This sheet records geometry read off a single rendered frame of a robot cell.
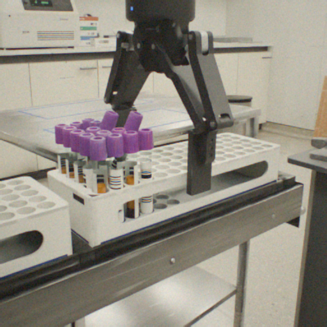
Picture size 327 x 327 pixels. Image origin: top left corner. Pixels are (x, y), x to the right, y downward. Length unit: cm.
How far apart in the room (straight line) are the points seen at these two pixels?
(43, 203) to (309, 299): 100
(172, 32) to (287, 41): 396
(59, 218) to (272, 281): 156
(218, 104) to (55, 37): 258
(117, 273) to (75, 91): 265
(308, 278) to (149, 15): 96
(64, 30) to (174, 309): 218
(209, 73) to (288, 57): 397
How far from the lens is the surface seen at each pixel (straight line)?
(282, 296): 181
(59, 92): 297
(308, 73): 425
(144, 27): 47
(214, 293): 128
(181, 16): 44
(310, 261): 123
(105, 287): 42
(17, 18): 285
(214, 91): 41
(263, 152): 55
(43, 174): 309
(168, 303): 124
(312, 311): 130
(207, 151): 42
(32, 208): 38
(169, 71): 43
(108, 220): 41
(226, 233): 51
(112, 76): 53
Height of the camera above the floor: 101
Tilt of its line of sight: 17 degrees down
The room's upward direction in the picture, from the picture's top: straight up
